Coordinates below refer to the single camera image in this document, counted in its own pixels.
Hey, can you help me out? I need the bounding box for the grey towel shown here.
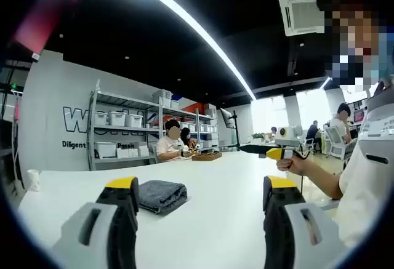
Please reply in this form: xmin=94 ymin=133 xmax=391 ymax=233
xmin=137 ymin=179 xmax=188 ymax=215

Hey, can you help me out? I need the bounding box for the person's right hand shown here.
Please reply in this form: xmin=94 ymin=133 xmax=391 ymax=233
xmin=276 ymin=155 xmax=308 ymax=176

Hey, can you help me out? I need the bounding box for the black monitor on stand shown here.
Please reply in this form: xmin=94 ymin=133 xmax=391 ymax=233
xmin=219 ymin=107 xmax=241 ymax=153

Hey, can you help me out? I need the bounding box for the white office chair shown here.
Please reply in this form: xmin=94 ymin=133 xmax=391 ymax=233
xmin=324 ymin=126 xmax=355 ymax=161

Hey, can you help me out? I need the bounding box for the wooden tray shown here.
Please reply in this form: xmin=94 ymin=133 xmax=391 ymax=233
xmin=191 ymin=151 xmax=222 ymax=161

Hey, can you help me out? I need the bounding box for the white paper cup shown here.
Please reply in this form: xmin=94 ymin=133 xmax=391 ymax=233
xmin=27 ymin=169 xmax=41 ymax=192

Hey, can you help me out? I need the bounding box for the person's torso white shirt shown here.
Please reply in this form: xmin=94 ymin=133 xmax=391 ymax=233
xmin=334 ymin=136 xmax=394 ymax=251

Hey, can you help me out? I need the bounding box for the grey white chest device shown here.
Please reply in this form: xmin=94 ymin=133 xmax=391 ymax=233
xmin=356 ymin=79 xmax=394 ymax=190

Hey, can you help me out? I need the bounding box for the ceiling air conditioner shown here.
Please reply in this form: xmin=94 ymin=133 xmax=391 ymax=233
xmin=277 ymin=0 xmax=327 ymax=38

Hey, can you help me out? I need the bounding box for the grey metal shelf rack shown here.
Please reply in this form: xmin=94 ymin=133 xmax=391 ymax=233
xmin=87 ymin=79 xmax=220 ymax=171

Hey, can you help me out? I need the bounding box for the long ceiling light strip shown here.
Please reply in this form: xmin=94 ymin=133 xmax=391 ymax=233
xmin=113 ymin=0 xmax=257 ymax=100

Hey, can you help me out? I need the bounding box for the group of white storage boxes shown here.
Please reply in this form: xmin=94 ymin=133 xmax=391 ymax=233
xmin=94 ymin=89 xmax=216 ymax=159

